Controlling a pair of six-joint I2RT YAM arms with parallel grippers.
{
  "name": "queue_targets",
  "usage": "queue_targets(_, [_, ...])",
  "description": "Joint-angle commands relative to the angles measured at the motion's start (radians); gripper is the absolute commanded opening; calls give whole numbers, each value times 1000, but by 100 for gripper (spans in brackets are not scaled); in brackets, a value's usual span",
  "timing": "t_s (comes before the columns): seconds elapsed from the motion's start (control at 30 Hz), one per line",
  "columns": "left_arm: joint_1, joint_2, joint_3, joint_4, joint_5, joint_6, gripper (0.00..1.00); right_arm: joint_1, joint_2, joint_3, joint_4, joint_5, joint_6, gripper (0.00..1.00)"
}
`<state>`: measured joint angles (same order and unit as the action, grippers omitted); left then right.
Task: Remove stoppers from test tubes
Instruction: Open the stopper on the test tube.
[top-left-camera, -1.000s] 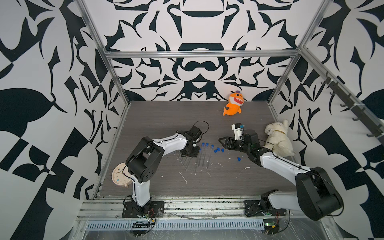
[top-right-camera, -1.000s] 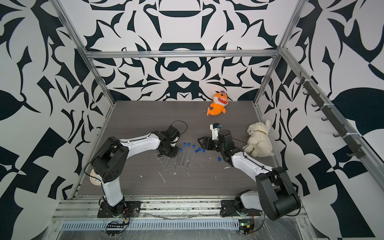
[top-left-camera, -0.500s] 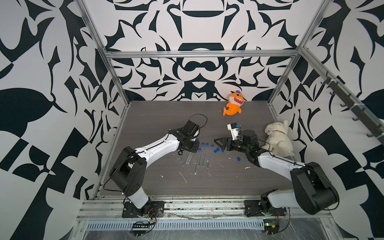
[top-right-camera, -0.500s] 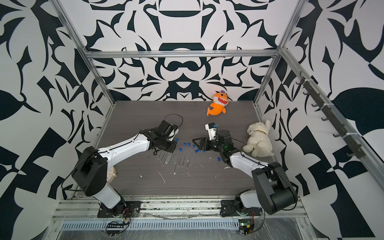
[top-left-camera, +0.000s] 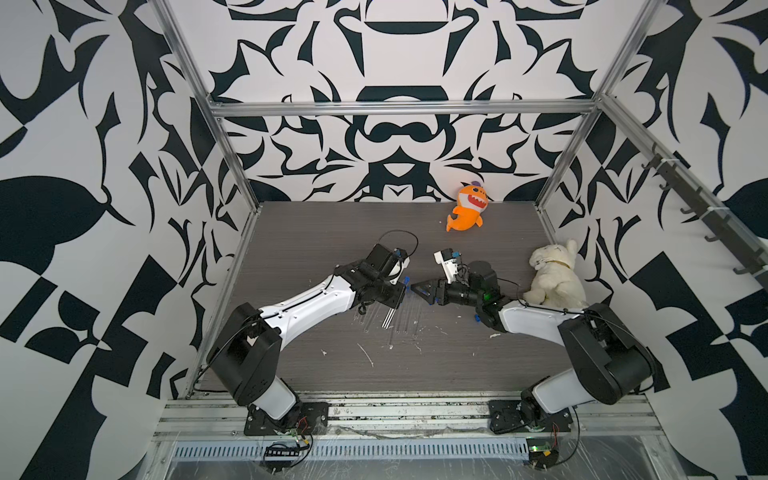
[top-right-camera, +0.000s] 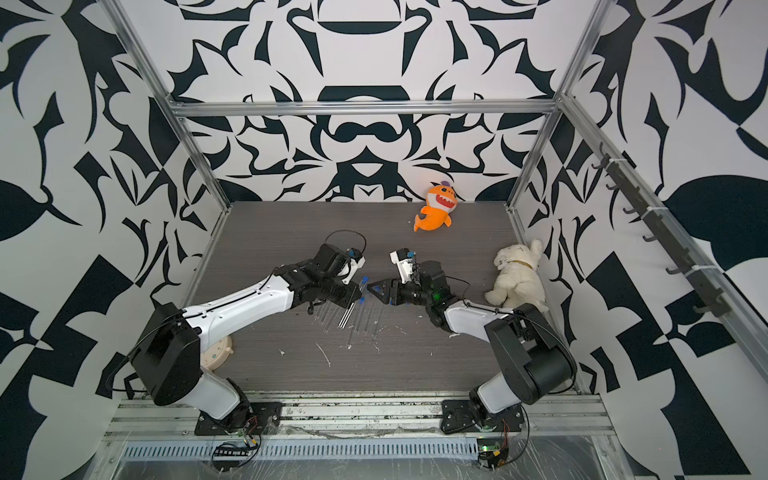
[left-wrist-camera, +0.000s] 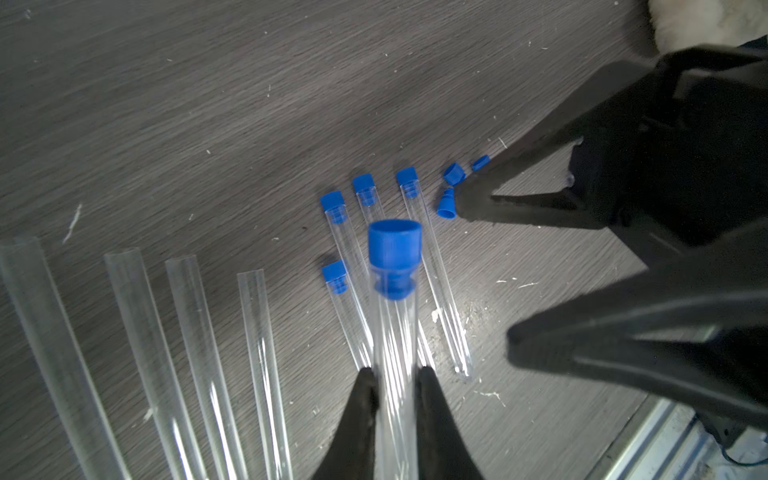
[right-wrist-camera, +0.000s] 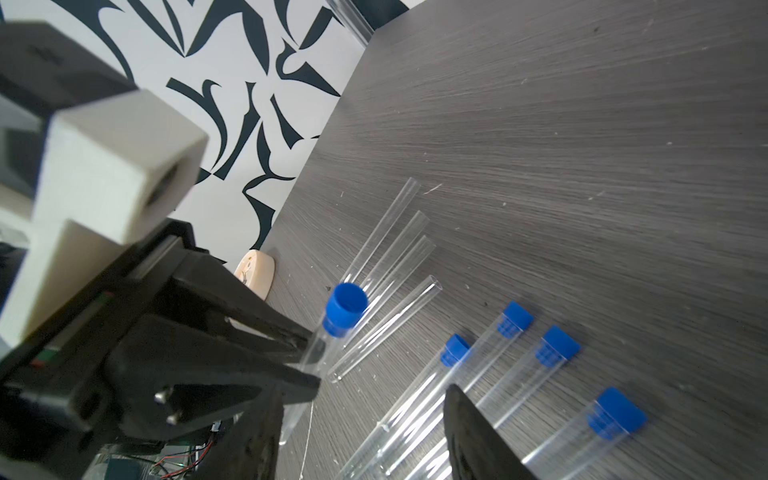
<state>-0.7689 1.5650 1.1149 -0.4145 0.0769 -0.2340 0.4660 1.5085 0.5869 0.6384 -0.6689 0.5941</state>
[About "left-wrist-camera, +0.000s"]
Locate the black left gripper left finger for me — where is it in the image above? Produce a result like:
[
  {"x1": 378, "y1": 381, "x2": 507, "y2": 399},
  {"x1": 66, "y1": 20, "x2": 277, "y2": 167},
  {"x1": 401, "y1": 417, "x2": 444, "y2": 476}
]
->
[{"x1": 312, "y1": 367, "x2": 379, "y2": 480}]

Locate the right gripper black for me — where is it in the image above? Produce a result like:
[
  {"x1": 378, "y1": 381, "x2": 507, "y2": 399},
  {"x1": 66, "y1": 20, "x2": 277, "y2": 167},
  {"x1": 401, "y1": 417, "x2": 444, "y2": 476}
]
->
[{"x1": 456, "y1": 37, "x2": 767, "y2": 266}]

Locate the white dog plush toy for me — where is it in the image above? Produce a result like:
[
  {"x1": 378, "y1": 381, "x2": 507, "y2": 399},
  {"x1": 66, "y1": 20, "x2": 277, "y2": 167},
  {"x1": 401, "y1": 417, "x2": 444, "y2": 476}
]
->
[{"x1": 648, "y1": 0, "x2": 767, "y2": 54}]

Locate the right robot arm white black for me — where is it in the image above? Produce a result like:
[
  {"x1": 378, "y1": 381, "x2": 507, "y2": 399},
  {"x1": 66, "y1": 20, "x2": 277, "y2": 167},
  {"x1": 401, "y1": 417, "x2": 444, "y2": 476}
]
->
[{"x1": 455, "y1": 45, "x2": 767, "y2": 429}]

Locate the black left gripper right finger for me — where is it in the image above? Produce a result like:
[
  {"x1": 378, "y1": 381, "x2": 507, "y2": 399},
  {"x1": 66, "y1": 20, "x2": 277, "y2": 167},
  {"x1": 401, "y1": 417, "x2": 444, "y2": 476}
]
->
[{"x1": 415, "y1": 366, "x2": 483, "y2": 479}]

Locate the blue stopper removed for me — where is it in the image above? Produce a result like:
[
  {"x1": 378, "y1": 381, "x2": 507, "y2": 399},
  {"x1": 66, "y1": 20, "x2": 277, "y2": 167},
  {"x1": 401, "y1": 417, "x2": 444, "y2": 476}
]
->
[
  {"x1": 443, "y1": 162, "x2": 466, "y2": 187},
  {"x1": 436, "y1": 187, "x2": 457, "y2": 220},
  {"x1": 471, "y1": 155, "x2": 491, "y2": 172},
  {"x1": 368, "y1": 219, "x2": 422, "y2": 301}
]

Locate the test tube with blue stopper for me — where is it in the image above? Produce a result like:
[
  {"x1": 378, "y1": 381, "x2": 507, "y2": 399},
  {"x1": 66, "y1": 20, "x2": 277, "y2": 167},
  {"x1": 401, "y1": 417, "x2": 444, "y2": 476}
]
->
[
  {"x1": 396, "y1": 167, "x2": 473, "y2": 380},
  {"x1": 367, "y1": 218, "x2": 424, "y2": 480},
  {"x1": 321, "y1": 191, "x2": 370, "y2": 295},
  {"x1": 237, "y1": 270, "x2": 293, "y2": 479},
  {"x1": 165, "y1": 255, "x2": 249, "y2": 479},
  {"x1": 322, "y1": 260, "x2": 373, "y2": 369}
]

